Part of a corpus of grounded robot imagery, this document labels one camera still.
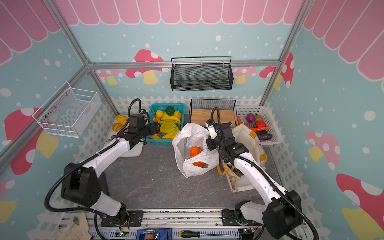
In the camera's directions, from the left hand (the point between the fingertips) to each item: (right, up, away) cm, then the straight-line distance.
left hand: (155, 127), depth 89 cm
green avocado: (+4, +13, +23) cm, 27 cm away
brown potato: (+71, +8, +23) cm, 75 cm away
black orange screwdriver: (+24, -49, -20) cm, 59 cm away
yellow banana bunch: (+6, +2, +15) cm, 16 cm away
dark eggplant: (+68, -6, +6) cm, 69 cm away
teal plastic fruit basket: (+11, +16, +25) cm, 31 cm away
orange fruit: (+23, -15, +5) cm, 28 cm away
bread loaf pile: (-33, +5, +24) cm, 41 cm away
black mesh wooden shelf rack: (+27, +12, +11) cm, 32 cm away
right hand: (+31, -4, -8) cm, 32 cm away
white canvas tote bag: (+51, -4, -4) cm, 51 cm away
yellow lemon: (-3, +10, +21) cm, 24 cm away
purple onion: (+65, +8, +22) cm, 69 cm away
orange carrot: (+68, -1, +14) cm, 69 cm away
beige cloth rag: (-35, -50, -18) cm, 63 cm away
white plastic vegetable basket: (+63, +14, +36) cm, 74 cm away
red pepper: (+70, +2, +17) cm, 72 cm away
